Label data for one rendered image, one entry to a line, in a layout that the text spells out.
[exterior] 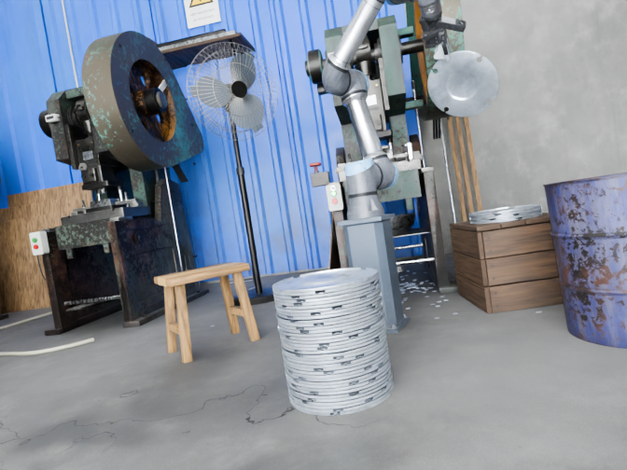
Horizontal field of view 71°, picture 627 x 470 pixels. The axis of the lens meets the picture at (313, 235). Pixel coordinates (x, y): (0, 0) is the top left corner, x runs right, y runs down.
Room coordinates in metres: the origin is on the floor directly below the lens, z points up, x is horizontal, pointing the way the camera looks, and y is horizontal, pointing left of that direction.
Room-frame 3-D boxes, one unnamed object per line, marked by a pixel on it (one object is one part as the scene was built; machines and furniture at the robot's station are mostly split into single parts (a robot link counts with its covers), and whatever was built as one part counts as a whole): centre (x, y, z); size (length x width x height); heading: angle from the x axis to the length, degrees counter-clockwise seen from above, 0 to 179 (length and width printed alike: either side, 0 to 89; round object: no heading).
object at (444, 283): (2.62, -0.72, 0.45); 0.92 x 0.12 x 0.90; 170
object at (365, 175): (1.76, -0.22, 0.62); 0.13 x 0.12 x 0.14; 136
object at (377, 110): (2.49, -0.42, 1.04); 0.17 x 0.15 x 0.30; 170
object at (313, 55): (2.59, -0.19, 1.31); 0.22 x 0.12 x 0.22; 170
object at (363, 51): (2.53, -0.43, 1.27); 0.21 x 0.12 x 0.34; 170
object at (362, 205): (1.76, -0.22, 0.50); 0.15 x 0.15 x 0.10
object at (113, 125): (3.19, 1.21, 0.87); 1.53 x 0.99 x 1.74; 168
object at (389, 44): (2.67, -0.46, 0.83); 0.79 x 0.43 x 1.34; 170
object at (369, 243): (1.76, -0.22, 0.23); 0.19 x 0.19 x 0.45; 63
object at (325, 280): (1.19, -0.01, 0.32); 0.29 x 0.29 x 0.01
